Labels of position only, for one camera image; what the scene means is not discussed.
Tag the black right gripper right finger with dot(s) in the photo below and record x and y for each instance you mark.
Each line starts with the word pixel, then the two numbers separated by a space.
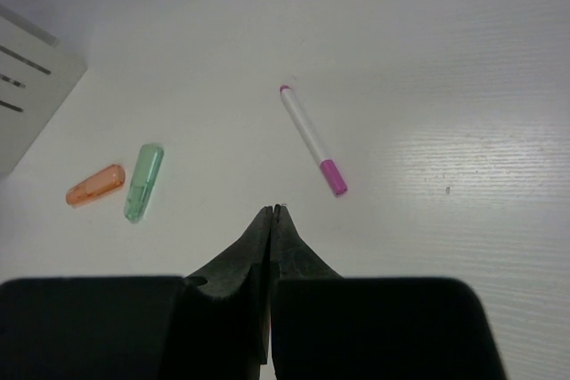
pixel 306 314

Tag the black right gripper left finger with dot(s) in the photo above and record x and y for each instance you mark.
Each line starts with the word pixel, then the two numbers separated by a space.
pixel 237 283

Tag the green translucent correction tape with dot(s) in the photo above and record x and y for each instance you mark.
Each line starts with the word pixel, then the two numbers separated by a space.
pixel 143 179

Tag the pink capped white marker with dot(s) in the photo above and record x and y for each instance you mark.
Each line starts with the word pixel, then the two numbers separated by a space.
pixel 312 141

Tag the orange translucent correction tape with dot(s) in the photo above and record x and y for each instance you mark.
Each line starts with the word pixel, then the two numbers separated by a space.
pixel 96 186

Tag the white slotted organizer box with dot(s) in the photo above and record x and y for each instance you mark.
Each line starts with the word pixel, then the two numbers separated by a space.
pixel 37 75

